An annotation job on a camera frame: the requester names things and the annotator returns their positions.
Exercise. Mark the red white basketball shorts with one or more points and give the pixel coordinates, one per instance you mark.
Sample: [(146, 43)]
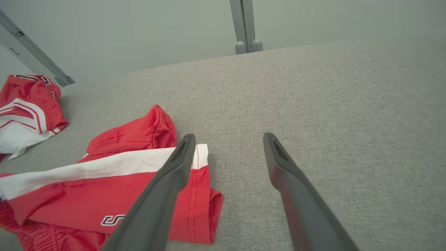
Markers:
[(87, 198)]

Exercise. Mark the red white basketball jersey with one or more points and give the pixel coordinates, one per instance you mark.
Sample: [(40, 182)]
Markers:
[(28, 94)]

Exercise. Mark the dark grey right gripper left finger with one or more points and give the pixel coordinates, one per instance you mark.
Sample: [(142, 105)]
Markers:
[(153, 209)]

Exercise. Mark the grey partition post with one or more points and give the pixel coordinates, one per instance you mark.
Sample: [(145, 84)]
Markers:
[(245, 28)]

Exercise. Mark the grey fabric sofa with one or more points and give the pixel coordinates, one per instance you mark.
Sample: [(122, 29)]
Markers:
[(331, 139)]

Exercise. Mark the grey slotted partition rail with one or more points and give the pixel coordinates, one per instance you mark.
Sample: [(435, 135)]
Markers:
[(35, 55)]

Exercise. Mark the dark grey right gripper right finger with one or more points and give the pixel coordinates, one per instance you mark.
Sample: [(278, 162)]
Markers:
[(306, 216)]

